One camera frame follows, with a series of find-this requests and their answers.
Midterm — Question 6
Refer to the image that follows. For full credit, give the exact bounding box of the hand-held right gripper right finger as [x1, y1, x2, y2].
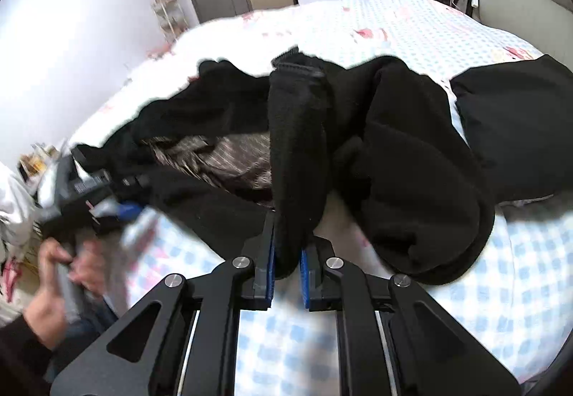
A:
[301, 237, 522, 396]

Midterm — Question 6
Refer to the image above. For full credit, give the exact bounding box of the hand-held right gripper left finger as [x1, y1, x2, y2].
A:
[49, 210, 276, 396]

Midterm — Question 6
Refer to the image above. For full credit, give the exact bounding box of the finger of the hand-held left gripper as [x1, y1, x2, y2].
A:
[92, 199, 159, 258]

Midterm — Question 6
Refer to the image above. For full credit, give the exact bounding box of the black fleece jacket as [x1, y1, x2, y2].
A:
[72, 46, 495, 287]

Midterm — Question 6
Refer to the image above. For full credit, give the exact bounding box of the black garment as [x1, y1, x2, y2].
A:
[449, 53, 573, 205]

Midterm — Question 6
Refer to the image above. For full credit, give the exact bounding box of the person's left hand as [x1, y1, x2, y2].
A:
[24, 239, 110, 349]

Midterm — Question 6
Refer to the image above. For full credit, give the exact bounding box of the bed with checked cartoon sheet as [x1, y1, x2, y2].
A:
[67, 0, 573, 385]

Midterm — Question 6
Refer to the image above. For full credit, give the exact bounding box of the white wire rack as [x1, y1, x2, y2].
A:
[151, 0, 189, 44]

